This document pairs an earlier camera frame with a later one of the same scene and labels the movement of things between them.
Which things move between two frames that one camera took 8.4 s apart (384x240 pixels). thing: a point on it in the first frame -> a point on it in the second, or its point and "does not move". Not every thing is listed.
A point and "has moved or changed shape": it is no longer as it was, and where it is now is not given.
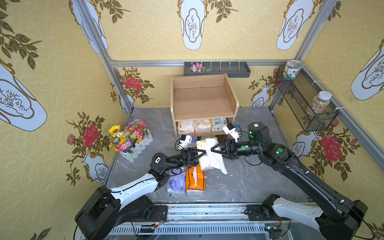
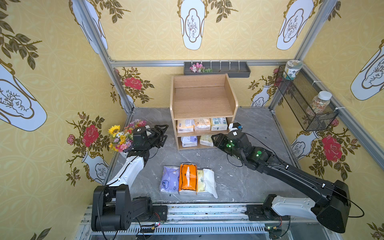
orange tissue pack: (194, 180) has moved or changed shape
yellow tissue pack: (212, 160) -> (206, 181)
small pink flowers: (199, 68) does not move
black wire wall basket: (313, 109) does not move
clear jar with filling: (319, 103) does not move
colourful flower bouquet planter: (130, 140) does not move
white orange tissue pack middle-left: (187, 126) does not move
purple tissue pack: (176, 181) has moved or changed shape
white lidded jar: (292, 66) does not move
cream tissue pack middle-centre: (203, 125) does not move
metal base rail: (201, 222) does not move
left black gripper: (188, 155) -> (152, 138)
